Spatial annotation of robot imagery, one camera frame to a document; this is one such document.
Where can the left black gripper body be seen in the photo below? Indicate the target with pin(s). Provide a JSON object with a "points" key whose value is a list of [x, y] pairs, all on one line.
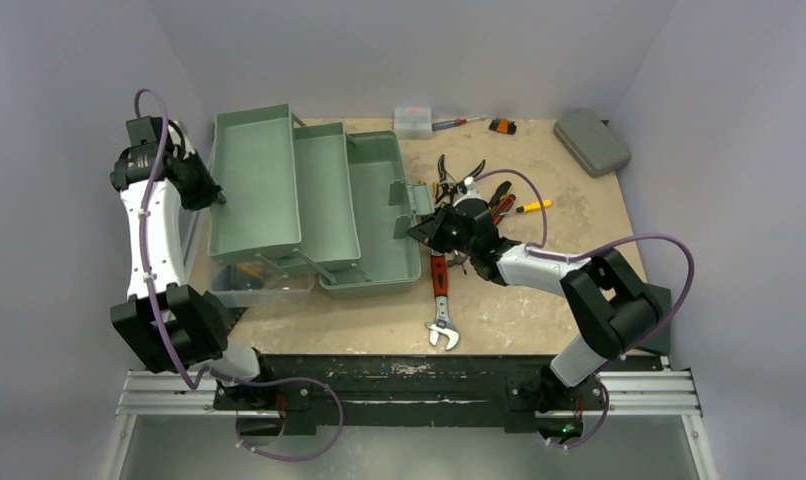
{"points": [[199, 189]]}

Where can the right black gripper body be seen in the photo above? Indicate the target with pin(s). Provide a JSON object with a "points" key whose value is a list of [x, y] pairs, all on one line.
{"points": [[433, 230]]}

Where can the green plastic tool box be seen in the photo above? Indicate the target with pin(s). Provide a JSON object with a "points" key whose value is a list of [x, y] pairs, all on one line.
{"points": [[328, 207]]}

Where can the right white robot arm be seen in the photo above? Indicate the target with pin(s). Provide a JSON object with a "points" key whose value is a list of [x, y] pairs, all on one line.
{"points": [[613, 308]]}

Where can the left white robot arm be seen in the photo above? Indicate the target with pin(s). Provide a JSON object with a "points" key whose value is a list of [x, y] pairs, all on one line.
{"points": [[170, 326]]}

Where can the red adjustable wrench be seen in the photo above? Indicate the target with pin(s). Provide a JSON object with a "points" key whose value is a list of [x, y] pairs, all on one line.
{"points": [[441, 325]]}

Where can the red black utility knife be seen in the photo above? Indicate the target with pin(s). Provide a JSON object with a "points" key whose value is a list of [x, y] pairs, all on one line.
{"points": [[502, 208]]}

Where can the black yellow screwdriver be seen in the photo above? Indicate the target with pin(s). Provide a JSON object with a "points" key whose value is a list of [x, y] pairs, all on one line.
{"points": [[501, 192]]}

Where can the blue red screwdriver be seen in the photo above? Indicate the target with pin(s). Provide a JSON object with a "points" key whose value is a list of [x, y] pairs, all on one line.
{"points": [[448, 124]]}

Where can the orange black hex key set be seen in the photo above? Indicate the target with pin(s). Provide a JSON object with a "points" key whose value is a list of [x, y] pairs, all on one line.
{"points": [[503, 126]]}

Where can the clear small parts box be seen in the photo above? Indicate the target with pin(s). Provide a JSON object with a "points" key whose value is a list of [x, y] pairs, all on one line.
{"points": [[413, 122]]}

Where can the grey green case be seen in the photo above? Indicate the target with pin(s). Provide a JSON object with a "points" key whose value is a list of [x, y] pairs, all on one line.
{"points": [[591, 143]]}

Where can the black block right edge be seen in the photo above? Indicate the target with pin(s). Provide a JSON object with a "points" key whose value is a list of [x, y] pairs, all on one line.
{"points": [[659, 341]]}

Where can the yellow handle screwdriver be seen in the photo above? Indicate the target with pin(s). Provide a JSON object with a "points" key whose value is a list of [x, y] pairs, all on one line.
{"points": [[533, 207]]}

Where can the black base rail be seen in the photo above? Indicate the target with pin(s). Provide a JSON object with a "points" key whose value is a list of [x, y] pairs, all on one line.
{"points": [[517, 393]]}

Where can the aluminium frame rail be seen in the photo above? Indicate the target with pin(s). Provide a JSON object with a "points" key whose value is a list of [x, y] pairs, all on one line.
{"points": [[649, 428]]}

